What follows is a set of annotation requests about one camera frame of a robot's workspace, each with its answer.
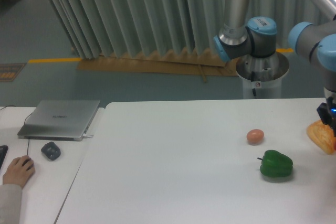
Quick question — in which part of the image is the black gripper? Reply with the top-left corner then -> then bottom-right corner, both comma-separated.
317,97 -> 336,137

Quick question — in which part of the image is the black computer mouse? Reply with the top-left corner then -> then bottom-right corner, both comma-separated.
22,158 -> 34,170

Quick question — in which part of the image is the beige sleeved forearm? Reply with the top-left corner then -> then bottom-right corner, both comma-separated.
1,184 -> 22,223

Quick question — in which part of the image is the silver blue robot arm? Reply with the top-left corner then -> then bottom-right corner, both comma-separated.
214,0 -> 335,129

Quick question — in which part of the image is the person's hand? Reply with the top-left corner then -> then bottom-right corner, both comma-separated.
3,155 -> 35,189

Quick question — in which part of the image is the orange bread loaf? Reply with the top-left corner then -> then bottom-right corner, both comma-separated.
306,120 -> 335,154

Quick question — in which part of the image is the green bell pepper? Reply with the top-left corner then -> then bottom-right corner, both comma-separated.
258,150 -> 293,178

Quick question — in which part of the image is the brown egg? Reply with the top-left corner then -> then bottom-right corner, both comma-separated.
246,129 -> 264,145

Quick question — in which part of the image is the brown cardboard sheet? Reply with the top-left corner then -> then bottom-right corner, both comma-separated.
77,56 -> 237,77

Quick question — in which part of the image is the grey-green pleated curtain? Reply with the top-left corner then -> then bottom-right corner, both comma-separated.
34,0 -> 336,61

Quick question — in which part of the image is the silver closed laptop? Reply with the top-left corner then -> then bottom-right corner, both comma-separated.
17,100 -> 100,141

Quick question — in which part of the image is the brown floor sign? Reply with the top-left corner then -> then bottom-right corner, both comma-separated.
0,63 -> 26,82

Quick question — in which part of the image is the black keyboard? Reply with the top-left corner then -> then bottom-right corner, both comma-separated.
0,145 -> 8,168

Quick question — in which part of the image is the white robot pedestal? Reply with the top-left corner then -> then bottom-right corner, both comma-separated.
236,52 -> 289,99

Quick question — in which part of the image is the black pedestal cable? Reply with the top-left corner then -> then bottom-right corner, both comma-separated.
250,70 -> 257,97

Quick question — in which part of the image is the black mouse cable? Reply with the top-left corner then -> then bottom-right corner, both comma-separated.
0,105 -> 36,157

